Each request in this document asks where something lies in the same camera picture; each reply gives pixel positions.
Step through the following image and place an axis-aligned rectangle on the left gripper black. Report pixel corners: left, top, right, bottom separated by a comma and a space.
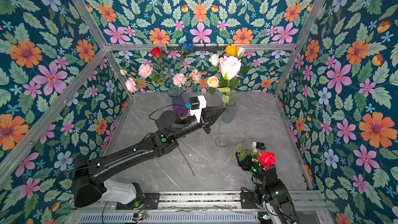
172, 101, 226, 138

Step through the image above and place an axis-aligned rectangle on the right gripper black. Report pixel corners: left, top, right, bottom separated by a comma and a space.
235, 151, 267, 186

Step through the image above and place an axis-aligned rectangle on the clear ribbed glass vase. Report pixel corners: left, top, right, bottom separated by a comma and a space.
222, 97, 237, 124

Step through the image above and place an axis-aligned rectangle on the red rose stem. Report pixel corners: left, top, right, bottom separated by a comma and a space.
178, 147, 196, 177
229, 141, 276, 171
150, 47, 174, 93

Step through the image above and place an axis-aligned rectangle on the cream peach rose stem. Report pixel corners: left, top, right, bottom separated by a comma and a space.
207, 76, 219, 95

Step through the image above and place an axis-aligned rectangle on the purple blue glass vase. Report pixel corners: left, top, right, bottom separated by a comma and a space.
168, 86, 189, 117

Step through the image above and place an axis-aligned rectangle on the pink rosebud stem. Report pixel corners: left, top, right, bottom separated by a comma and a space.
218, 56, 240, 136

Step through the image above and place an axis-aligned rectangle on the orange rose stem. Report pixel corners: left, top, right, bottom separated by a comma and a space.
225, 45, 238, 57

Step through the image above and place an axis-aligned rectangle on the white rose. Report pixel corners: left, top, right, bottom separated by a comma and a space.
235, 47, 250, 74

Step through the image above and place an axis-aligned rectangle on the blue rose stem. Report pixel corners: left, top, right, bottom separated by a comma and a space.
180, 42, 195, 58

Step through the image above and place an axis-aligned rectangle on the pink carnation spray stem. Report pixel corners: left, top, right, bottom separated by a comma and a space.
119, 64, 167, 93

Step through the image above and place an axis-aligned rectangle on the white rose stem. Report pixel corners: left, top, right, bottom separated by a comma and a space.
209, 54, 220, 69

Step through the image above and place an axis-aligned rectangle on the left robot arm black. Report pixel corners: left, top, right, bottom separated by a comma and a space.
72, 106, 226, 209

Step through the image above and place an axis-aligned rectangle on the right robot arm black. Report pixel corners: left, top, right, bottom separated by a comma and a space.
235, 150, 300, 224

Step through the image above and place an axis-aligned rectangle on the black hook rack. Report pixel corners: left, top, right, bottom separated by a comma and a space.
165, 44, 229, 52

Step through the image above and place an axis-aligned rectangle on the aluminium back crossbar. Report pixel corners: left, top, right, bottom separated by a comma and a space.
105, 44, 296, 51

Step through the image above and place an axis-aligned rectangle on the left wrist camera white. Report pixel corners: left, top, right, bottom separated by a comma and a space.
185, 95, 207, 123

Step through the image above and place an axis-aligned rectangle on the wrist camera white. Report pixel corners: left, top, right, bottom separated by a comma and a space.
252, 142, 266, 152
185, 95, 207, 123

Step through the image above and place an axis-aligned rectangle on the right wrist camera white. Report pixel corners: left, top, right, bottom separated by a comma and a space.
252, 142, 266, 152

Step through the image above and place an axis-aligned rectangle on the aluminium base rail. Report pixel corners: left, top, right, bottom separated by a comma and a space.
66, 190, 333, 224

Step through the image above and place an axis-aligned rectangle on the aluminium frame post right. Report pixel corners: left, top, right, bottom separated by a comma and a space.
274, 0, 326, 97

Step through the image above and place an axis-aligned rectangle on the aluminium frame post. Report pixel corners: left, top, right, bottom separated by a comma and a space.
274, 0, 326, 97
71, 0, 127, 90

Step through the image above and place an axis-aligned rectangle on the aluminium frame post left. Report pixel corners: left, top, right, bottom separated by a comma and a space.
71, 0, 127, 90

